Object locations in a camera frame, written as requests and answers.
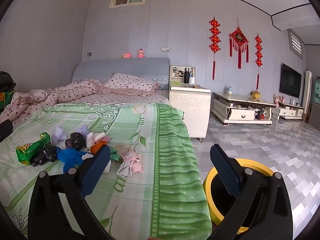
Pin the green white wrapper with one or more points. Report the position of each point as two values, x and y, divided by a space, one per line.
115 154

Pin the white cup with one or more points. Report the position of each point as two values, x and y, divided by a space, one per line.
192 80

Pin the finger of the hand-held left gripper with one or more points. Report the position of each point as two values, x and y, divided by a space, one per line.
5 130

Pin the wall television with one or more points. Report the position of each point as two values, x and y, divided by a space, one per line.
290 81

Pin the white television stand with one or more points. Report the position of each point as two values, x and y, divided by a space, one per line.
287 112

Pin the pink grey cloth bundle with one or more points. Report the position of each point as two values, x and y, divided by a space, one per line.
130 163

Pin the green floral bedspread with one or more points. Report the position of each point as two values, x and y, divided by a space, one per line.
155 180

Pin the black thermos bottle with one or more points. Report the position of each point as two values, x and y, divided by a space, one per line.
186 76

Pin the white nightstand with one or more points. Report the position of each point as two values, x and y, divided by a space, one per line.
190 110

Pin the pink plush toy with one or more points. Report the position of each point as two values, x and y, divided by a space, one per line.
126 55
141 53

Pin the fish tank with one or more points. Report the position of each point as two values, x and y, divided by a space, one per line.
316 90

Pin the louvred window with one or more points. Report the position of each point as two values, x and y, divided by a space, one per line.
295 43

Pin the red diamond tassel hanging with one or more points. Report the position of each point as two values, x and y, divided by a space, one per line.
238 38

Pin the green snack packet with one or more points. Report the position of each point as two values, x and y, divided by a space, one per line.
32 148

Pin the pink doll ornament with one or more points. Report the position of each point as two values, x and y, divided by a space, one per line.
276 100

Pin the small pink packet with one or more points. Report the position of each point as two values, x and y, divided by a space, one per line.
107 139

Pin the bed with grey headboard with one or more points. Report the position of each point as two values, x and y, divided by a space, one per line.
120 67

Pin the blue plastic bag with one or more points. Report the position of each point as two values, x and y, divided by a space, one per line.
70 156

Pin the black cloth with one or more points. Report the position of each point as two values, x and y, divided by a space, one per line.
6 81

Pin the yellow round trash bin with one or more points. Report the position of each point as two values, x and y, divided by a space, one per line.
207 190

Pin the grey tank cabinet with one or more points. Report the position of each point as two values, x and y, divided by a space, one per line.
315 118

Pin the pink dotted quilt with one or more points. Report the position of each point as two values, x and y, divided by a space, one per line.
50 97

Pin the baby bottle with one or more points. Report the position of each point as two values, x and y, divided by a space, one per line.
229 90

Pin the white standing air conditioner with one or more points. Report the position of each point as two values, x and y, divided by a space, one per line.
307 90

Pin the green patterned cushion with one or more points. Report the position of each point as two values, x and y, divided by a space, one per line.
5 98

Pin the white wall switch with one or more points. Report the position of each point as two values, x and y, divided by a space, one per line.
165 49

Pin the long red knot hanging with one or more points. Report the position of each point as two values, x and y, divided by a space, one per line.
214 37

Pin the white coffee table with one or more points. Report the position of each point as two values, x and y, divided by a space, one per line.
240 115

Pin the pink dotted bed sheet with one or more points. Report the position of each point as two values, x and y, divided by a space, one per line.
112 98

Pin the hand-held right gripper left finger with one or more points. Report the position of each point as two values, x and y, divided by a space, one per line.
96 171

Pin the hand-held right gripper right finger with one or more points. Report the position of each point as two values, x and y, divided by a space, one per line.
225 171

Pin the green flat box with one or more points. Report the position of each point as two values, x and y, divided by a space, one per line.
177 82

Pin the pink dotted pillow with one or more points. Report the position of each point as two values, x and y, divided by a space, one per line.
130 83

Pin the black plastic bag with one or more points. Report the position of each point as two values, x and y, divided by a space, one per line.
37 158
76 139
51 152

